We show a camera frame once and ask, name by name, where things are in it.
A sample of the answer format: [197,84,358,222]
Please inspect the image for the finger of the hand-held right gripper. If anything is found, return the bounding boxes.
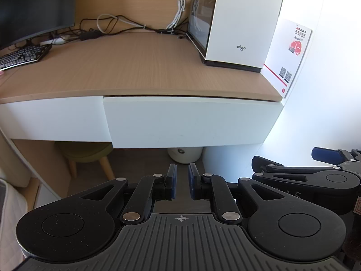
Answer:
[311,147,361,166]
[251,155,325,188]

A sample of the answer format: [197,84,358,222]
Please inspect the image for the beige padded bed frame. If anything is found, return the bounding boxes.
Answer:
[0,135,32,188]

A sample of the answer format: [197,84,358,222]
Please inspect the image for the narrow white desk drawer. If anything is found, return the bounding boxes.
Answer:
[0,95,113,143]

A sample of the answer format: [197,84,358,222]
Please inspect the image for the black cables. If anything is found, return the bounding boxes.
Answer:
[78,15,188,41]

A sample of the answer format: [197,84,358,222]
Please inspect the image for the white looped cable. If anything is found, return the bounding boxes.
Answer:
[97,13,147,33]

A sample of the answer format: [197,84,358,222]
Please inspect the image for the white cable bundle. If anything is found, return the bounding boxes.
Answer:
[163,0,187,31]

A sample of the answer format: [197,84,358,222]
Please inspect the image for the white computer case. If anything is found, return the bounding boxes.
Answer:
[186,0,288,73]

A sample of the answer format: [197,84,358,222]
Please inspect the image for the white quilted mattress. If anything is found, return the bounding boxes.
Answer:
[0,178,29,271]

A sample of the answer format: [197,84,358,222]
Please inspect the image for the white card with red print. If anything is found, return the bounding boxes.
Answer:
[261,18,313,99]

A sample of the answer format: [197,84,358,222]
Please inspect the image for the wide white desk drawer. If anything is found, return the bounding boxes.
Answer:
[103,95,284,149]

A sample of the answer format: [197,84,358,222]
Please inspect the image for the white round waste bin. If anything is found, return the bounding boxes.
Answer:
[167,147,204,164]

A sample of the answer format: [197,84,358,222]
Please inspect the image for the black computer monitor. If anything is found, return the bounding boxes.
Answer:
[0,0,78,50]

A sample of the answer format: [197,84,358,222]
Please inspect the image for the olive green wooden stool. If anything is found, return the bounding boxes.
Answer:
[55,141,116,182]

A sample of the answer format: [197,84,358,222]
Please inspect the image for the black keyboard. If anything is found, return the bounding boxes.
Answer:
[0,44,53,72]

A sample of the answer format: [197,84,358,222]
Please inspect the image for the white power adapter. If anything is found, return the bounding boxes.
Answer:
[39,35,72,46]

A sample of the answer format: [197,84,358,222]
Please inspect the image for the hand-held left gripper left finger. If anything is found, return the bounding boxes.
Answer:
[73,164,178,223]

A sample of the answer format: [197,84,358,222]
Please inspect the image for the black power adapter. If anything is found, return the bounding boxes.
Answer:
[80,31,102,41]

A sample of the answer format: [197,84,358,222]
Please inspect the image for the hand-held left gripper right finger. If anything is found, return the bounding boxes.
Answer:
[188,163,286,223]

